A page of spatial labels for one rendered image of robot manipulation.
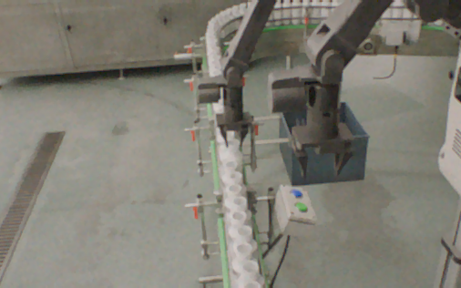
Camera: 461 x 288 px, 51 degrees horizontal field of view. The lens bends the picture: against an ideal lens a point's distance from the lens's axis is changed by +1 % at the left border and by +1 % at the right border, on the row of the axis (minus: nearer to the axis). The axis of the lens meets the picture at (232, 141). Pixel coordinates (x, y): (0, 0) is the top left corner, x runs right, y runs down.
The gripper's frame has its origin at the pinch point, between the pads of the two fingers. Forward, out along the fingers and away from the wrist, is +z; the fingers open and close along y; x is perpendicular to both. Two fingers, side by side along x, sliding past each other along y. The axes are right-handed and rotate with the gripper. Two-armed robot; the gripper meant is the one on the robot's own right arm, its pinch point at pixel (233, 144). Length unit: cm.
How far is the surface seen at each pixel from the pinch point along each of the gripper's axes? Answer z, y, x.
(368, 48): 27, -93, -143
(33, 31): 69, 161, -338
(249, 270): 5.5, 0.7, 45.3
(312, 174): 40, -36, -38
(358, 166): 37, -55, -38
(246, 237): 3.4, 0.3, 36.9
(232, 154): 2.2, 0.5, 2.1
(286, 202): 6.9, -12.4, 20.7
